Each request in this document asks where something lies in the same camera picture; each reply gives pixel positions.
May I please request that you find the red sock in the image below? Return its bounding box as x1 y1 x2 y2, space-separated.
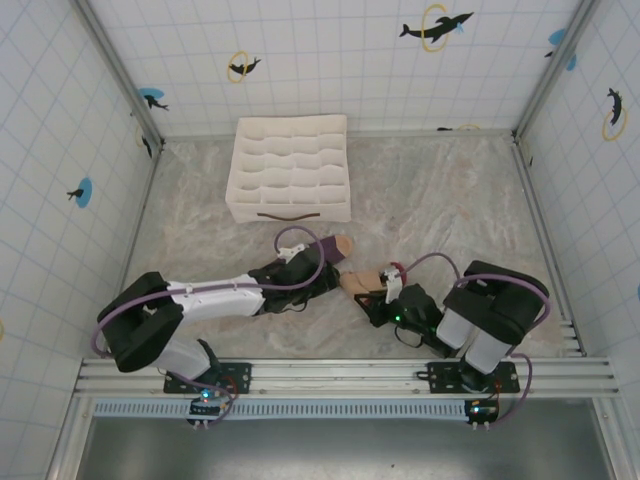
339 259 406 297

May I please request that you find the purple sock peach toe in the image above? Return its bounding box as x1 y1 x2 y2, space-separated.
317 236 356 265

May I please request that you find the white fabric organizer box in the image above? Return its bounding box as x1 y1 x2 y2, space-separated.
225 113 351 225

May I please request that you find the black fish blue circle decal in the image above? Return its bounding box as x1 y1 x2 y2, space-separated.
67 177 94 207

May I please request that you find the black shark blue circle decal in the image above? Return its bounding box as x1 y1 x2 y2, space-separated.
138 87 170 112

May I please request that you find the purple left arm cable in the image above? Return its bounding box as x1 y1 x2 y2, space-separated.
94 225 327 430

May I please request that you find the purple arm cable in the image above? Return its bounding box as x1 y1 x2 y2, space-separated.
94 225 327 430
399 252 551 430

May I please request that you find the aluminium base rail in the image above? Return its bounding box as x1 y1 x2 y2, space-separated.
73 356 621 399

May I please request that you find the white slotted cable duct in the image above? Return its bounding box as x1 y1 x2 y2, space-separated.
92 398 501 420

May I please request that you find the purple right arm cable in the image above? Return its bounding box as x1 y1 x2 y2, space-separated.
399 252 551 430

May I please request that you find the aluminium frame rail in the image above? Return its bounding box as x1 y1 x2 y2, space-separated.
512 137 586 357
162 128 519 139
102 142 166 357

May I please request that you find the aluminium frame post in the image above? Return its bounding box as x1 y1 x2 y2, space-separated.
512 0 601 141
74 0 166 146

